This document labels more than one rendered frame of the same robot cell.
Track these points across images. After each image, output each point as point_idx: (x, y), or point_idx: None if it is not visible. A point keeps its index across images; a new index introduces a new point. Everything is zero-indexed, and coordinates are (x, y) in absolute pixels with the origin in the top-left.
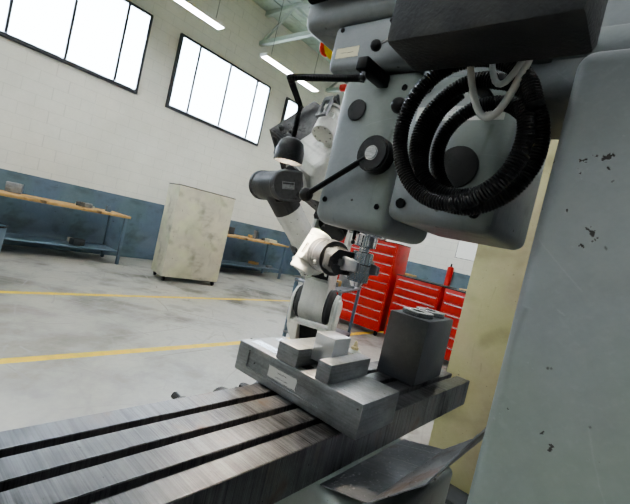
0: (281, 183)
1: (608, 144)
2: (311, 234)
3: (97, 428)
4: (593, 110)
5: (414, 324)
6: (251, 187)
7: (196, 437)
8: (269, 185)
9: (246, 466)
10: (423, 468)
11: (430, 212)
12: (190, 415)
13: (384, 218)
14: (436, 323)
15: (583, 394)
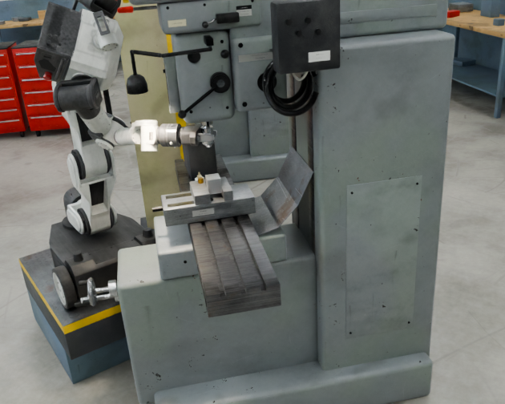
0: (95, 96)
1: (333, 80)
2: (147, 125)
3: (212, 268)
4: (327, 70)
5: None
6: (59, 107)
7: (232, 248)
8: (90, 103)
9: (257, 240)
10: (274, 205)
11: (260, 104)
12: (213, 247)
13: (232, 111)
14: None
15: (342, 152)
